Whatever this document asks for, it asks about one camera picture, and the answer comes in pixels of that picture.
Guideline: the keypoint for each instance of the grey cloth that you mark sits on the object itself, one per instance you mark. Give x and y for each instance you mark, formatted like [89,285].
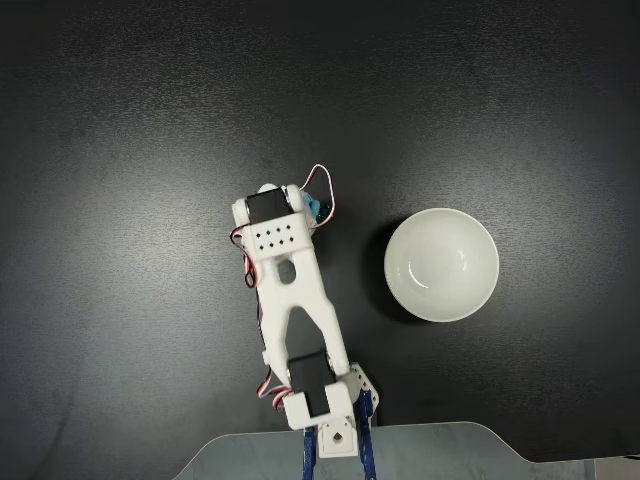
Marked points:
[450,450]

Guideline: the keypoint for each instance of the white bowl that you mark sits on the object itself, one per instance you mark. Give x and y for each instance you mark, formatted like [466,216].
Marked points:
[440,265]

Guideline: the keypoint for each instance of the skyblue star plush doll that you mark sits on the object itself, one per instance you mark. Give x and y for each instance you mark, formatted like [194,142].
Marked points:
[311,206]

